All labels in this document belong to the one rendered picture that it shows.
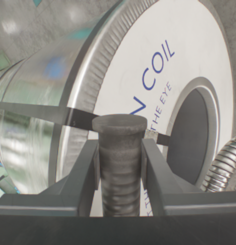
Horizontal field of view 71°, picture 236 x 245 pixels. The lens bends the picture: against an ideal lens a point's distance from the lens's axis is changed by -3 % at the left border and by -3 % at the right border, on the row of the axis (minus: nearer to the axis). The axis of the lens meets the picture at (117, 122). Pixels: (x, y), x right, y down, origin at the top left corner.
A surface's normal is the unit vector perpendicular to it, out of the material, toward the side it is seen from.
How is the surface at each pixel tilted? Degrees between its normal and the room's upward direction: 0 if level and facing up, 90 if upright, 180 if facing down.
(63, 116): 48
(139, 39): 90
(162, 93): 90
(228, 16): 0
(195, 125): 17
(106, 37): 89
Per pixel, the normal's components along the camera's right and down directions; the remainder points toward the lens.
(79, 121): 0.66, 0.10
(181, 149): -0.67, -0.29
